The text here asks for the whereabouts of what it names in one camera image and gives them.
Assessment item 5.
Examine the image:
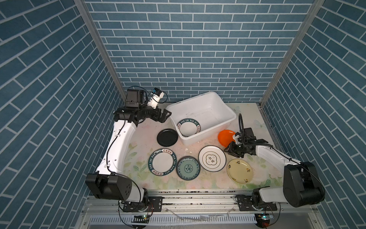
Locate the green rim plate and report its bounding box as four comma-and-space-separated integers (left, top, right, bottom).
148, 148, 177, 177
177, 118, 201, 137

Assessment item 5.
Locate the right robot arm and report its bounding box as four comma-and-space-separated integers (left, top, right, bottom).
224, 128, 326, 209

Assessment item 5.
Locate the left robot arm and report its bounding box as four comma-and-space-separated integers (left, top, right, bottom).
85, 86, 171, 206

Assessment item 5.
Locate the orange round plate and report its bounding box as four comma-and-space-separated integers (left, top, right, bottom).
218, 129, 235, 148

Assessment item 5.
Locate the aluminium rail frame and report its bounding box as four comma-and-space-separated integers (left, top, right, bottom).
76, 190, 326, 229

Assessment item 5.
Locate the cream yellow plate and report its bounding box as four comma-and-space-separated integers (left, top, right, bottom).
227, 159, 254, 184

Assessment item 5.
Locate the aluminium corner post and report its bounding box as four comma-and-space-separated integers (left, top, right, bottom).
259, 0, 325, 109
74, 0, 126, 101

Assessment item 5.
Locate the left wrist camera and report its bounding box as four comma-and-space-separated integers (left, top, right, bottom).
147, 88, 165, 109

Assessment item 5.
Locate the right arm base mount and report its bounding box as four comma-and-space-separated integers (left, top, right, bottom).
234, 194, 277, 211

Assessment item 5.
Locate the black round plate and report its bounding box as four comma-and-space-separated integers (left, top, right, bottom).
156, 128, 178, 147

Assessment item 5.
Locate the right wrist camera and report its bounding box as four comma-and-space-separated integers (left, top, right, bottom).
233, 133, 243, 145

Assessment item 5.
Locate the green patterned small plate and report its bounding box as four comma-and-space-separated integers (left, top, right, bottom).
176, 156, 201, 181

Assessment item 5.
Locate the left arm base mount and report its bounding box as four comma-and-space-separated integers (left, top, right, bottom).
122, 196, 163, 213

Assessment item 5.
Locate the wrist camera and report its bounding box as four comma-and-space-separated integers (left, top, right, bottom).
147, 88, 165, 109
233, 133, 243, 145

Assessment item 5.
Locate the white plastic bin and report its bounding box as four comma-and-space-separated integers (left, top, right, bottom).
167, 92, 236, 146

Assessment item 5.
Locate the left aluminium corner post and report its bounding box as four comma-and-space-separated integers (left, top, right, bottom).
74, 0, 126, 101

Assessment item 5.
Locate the right aluminium corner post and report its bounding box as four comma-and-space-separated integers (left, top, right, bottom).
259, 0, 325, 109

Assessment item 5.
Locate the white plate with emblem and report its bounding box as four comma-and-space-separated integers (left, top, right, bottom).
198, 146, 227, 172

